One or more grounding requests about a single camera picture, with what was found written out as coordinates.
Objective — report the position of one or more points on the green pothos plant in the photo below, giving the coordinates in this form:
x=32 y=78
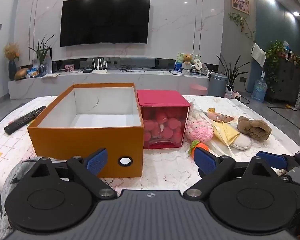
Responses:
x=275 y=52

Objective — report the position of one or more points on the brown plush toy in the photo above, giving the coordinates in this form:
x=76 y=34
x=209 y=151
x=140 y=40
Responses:
x=255 y=128

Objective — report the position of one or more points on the white fabric slipper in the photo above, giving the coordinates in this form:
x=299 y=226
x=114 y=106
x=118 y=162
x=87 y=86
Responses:
x=242 y=143

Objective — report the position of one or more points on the tall green floor plant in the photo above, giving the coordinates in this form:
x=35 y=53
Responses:
x=231 y=72

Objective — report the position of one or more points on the orange cardboard box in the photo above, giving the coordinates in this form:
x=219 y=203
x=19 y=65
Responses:
x=65 y=142

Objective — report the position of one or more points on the black wall television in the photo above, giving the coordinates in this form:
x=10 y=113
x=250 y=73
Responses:
x=105 y=20

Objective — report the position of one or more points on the brown teddy bear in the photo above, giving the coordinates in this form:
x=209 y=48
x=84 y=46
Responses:
x=187 y=58

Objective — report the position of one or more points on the pink crochet toy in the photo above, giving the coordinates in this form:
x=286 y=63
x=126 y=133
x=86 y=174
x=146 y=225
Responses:
x=198 y=130

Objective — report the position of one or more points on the flat book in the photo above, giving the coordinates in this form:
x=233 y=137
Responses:
x=176 y=73

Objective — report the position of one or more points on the white router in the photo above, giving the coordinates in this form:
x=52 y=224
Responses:
x=100 y=68

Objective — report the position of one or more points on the dark grey cabinet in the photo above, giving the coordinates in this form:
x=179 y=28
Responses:
x=287 y=85

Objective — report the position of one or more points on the red plush balls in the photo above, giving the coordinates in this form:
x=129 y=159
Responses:
x=162 y=130

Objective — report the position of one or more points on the ceiling spotlight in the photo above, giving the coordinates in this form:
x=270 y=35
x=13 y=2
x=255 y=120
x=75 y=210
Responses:
x=295 y=13

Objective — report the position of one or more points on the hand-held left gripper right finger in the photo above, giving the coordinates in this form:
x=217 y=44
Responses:
x=205 y=161

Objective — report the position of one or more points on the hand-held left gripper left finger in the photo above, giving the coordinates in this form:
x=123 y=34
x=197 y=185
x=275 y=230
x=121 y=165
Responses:
x=97 y=161

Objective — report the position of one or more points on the pink and yellow snack packet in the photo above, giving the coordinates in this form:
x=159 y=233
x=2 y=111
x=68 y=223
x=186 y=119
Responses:
x=221 y=117

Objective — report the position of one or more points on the green plant in glass vase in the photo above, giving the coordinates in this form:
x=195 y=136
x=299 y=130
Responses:
x=41 y=55

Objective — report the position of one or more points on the green climbing vine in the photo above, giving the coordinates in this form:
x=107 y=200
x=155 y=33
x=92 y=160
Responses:
x=240 y=20

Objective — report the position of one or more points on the grey trash bin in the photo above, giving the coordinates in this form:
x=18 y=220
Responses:
x=217 y=85

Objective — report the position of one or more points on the red box with clear front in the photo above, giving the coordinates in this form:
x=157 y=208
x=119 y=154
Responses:
x=162 y=100

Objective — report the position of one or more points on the golden round ornament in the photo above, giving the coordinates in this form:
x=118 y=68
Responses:
x=21 y=73

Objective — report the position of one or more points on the black remote control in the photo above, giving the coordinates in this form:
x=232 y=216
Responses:
x=25 y=120

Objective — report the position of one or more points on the blue water bottle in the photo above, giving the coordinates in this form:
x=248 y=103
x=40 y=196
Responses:
x=259 y=90

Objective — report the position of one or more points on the white paper sheets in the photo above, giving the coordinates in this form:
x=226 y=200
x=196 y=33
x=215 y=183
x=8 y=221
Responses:
x=51 y=75

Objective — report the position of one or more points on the small black box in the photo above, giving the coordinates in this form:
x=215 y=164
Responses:
x=88 y=70

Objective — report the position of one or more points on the pink printed card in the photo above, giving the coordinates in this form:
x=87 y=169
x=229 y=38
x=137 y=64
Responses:
x=69 y=67

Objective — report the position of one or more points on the yellow cloth pouch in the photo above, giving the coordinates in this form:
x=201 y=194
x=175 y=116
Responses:
x=226 y=132

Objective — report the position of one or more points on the small pink heater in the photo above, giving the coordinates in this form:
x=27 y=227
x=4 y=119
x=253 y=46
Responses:
x=238 y=96

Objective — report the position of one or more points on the framed wall picture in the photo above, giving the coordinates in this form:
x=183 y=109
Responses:
x=240 y=3

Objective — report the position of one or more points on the pink woven handbag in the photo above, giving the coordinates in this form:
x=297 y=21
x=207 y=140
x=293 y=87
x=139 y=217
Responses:
x=229 y=93

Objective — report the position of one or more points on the person's grey patterned clothing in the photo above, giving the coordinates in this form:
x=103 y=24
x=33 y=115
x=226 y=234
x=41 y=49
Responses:
x=5 y=180

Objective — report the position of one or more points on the blue vase with dried flowers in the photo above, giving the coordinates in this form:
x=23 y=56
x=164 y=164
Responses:
x=12 y=70

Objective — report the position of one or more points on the blue snack bag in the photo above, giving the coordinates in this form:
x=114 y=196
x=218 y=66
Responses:
x=33 y=72

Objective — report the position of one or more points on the clear plastic wrap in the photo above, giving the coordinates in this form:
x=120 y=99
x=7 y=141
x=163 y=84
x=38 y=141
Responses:
x=198 y=112

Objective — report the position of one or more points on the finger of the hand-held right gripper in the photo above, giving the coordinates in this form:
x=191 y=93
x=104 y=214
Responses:
x=271 y=159

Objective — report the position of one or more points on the white hanging cloth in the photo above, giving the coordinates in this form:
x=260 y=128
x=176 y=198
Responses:
x=258 y=55

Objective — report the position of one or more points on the pink round bin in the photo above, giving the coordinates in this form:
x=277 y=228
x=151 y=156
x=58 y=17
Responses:
x=198 y=89

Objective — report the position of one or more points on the white round fan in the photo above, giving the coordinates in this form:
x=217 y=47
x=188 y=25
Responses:
x=198 y=65

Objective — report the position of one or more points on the orange crochet carrot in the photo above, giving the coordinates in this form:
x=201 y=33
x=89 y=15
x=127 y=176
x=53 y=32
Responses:
x=201 y=146

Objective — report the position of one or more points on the white marble television cabinet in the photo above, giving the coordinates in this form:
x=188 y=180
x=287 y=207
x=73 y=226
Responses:
x=115 y=81

